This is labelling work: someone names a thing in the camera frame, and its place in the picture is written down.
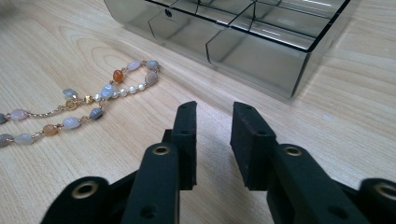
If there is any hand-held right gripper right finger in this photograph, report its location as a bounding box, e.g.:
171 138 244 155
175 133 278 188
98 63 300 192
230 101 372 224

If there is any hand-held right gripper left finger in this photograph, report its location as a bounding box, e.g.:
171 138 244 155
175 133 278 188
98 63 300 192
120 100 198 224

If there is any beaded stone and pearl necklace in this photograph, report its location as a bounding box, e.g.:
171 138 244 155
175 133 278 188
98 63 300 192
0 59 161 149

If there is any clear grey acrylic organizer box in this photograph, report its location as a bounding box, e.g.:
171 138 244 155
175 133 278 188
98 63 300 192
102 0 362 101

